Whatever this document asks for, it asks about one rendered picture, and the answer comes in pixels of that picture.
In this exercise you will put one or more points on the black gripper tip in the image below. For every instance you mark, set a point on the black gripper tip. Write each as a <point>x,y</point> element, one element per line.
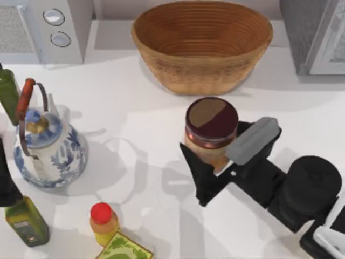
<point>7,178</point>

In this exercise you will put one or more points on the brown woven basket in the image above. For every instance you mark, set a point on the brown woven basket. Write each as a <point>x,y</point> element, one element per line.
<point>202,67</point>

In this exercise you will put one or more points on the dark green bottle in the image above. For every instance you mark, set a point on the dark green bottle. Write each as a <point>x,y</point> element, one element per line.
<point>8,94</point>

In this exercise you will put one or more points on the yellow bottle with red cap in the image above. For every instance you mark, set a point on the yellow bottle with red cap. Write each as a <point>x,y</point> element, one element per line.
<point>103,224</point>

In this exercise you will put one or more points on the pale microwave oven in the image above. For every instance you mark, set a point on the pale microwave oven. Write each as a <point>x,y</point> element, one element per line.
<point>76,32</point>

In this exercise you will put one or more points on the tan jar with maroon lid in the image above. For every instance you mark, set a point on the tan jar with maroon lid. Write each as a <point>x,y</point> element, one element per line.
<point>210,121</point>

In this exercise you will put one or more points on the olive green square bottle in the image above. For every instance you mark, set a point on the olive green square bottle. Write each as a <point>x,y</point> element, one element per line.
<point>28,224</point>

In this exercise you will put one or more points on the round grey microwave knob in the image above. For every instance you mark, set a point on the round grey microwave knob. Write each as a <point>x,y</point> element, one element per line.
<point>54,16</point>
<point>60,39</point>

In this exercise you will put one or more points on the green and white flat box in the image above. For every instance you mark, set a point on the green and white flat box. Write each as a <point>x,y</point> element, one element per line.
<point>124,248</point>

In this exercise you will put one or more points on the blue and white teapot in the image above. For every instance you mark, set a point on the blue and white teapot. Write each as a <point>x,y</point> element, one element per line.
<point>59,151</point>

